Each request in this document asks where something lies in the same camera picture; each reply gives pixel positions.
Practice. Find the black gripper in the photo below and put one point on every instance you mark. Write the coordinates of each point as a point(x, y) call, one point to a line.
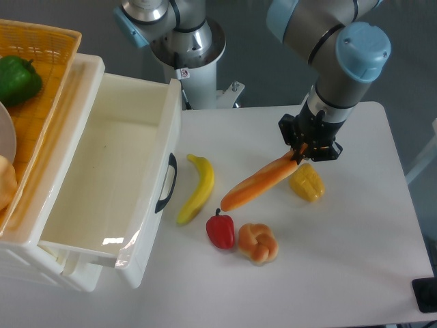
point(309, 136)

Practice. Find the long orange bread baguette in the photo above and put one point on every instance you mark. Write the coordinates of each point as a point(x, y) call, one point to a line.
point(258, 183)

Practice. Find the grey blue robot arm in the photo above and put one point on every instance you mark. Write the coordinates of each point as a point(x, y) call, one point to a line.
point(347, 53)

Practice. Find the knotted bread roll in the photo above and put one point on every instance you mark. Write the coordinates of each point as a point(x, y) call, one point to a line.
point(257, 242)

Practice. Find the white upper drawer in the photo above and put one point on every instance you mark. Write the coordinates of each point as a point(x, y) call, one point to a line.
point(105, 209)

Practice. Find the white drawer cabinet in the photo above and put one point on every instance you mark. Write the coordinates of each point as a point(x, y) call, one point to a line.
point(23, 257)

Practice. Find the pale bread in basket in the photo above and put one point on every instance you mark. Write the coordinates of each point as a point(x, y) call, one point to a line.
point(9, 183)

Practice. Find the yellow bell pepper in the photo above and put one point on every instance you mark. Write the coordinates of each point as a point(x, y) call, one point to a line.
point(306, 183)

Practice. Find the yellow banana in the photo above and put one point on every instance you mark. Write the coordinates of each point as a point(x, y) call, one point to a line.
point(202, 192)

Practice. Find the red bell pepper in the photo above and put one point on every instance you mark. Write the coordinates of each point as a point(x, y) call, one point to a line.
point(220, 230)

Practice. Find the black device at edge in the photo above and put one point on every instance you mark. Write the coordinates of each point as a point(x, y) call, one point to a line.
point(425, 294)

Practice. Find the orange wicker basket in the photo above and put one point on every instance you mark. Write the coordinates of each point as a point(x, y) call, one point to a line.
point(52, 50)

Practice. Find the green bell pepper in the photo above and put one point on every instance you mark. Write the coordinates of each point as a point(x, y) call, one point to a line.
point(19, 80)

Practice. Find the white plate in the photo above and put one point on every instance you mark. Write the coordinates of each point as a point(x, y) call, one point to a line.
point(8, 135)

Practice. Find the dark drawer handle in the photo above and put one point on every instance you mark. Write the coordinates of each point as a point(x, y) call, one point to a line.
point(168, 184)

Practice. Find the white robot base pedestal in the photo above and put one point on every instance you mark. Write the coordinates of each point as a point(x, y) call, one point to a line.
point(191, 57)

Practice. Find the white frame at right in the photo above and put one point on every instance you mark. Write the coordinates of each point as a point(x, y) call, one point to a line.
point(423, 158)

